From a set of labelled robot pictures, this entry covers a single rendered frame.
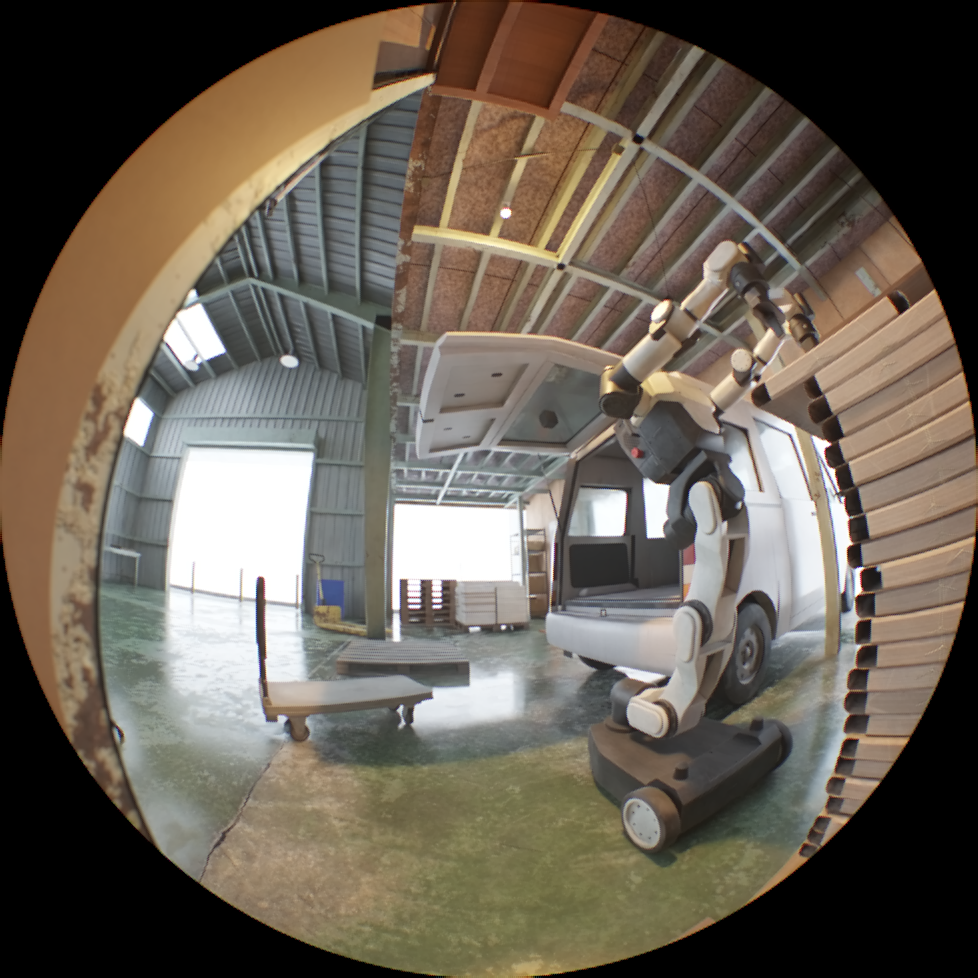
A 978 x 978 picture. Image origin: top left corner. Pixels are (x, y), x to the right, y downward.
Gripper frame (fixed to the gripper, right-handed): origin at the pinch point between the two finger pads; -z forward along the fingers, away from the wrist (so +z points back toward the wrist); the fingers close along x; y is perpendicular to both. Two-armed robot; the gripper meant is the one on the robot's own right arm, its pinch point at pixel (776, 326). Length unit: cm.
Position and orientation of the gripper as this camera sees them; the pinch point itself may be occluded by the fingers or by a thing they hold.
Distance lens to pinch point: 86.6
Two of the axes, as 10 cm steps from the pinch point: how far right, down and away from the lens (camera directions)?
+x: 9.7, 0.5, 2.5
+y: -2.6, 2.8, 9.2
